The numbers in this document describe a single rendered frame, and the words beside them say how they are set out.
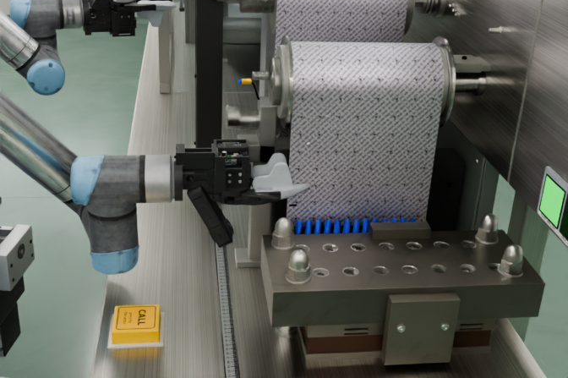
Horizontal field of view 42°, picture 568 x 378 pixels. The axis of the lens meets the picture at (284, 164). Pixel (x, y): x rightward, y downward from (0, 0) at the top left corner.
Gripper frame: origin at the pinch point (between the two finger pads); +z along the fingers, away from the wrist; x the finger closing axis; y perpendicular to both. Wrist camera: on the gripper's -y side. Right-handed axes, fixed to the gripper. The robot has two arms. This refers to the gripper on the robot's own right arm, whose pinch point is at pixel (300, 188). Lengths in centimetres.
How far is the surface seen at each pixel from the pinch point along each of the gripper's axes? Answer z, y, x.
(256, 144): -6.5, 4.6, 7.5
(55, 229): -74, -109, 185
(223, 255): -11.6, -19.0, 11.3
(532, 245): 49, -20, 13
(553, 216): 29.4, 7.7, -25.1
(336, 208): 6.2, -3.6, -0.3
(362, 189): 10.1, -0.2, -0.3
